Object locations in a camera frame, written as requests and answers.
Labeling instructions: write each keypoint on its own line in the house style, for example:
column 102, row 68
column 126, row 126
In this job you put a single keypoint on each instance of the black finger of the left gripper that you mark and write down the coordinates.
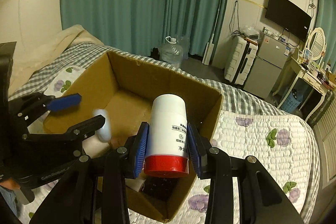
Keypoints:
column 85, row 129

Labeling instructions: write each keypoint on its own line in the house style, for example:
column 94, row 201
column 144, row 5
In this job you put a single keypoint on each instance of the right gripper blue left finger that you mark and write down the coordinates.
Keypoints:
column 140, row 144

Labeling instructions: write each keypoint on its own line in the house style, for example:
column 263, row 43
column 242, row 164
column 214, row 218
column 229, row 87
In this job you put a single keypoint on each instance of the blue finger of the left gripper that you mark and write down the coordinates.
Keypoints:
column 65, row 102

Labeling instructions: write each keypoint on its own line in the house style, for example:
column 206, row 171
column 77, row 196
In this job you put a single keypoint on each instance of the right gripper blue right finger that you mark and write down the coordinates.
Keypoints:
column 193, row 150

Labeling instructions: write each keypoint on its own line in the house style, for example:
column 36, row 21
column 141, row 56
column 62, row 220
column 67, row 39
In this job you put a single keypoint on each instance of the white bottle red cap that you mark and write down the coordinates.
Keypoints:
column 166, row 150

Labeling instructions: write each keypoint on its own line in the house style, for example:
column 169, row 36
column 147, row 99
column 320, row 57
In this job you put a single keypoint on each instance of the person's hand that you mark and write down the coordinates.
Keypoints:
column 10, row 184

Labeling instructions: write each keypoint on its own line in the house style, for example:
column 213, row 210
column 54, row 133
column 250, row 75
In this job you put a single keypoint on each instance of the black remote in box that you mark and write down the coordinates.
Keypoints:
column 159, row 188

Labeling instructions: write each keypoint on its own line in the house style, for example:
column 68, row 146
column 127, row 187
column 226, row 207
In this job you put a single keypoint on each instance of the cream pillow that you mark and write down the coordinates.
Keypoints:
column 26, row 62

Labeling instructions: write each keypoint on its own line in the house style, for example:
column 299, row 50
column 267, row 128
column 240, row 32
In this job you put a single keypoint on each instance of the brown cardboard box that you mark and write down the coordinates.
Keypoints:
column 126, row 87

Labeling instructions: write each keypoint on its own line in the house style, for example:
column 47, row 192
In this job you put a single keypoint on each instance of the grey checked bed sheet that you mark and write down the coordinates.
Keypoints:
column 84, row 54

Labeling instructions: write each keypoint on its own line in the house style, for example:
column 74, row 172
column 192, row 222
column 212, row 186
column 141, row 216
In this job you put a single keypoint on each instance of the floral white quilt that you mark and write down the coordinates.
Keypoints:
column 282, row 143

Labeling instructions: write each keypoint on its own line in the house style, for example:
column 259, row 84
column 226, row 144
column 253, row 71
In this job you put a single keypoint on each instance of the large clear water jug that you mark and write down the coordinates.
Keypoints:
column 171, row 52

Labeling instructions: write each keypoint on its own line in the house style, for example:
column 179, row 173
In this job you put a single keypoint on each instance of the blue laundry basket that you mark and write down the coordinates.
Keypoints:
column 293, row 100

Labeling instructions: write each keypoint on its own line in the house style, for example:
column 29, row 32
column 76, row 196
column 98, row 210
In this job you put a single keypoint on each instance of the white suitcase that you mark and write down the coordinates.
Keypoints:
column 240, row 60

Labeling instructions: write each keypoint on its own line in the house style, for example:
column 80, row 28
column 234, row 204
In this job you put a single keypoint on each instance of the silver mini fridge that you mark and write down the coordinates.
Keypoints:
column 267, row 66

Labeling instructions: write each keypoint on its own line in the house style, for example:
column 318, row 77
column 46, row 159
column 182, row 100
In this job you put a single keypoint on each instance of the white dressing table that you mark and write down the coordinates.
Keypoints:
column 301, row 73

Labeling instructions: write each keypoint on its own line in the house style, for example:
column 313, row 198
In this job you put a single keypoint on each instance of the white oval vanity mirror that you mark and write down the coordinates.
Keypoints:
column 316, row 43

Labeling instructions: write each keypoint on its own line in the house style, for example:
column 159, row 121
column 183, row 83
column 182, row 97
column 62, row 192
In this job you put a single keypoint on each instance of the teal window curtain right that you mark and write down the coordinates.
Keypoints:
column 326, row 16

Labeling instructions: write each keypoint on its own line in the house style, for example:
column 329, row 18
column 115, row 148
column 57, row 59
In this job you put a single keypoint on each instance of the white mop handle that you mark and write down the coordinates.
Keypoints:
column 210, row 44

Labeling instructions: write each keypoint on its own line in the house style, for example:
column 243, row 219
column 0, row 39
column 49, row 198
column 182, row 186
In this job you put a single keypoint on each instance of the black wall television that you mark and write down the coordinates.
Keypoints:
column 289, row 16

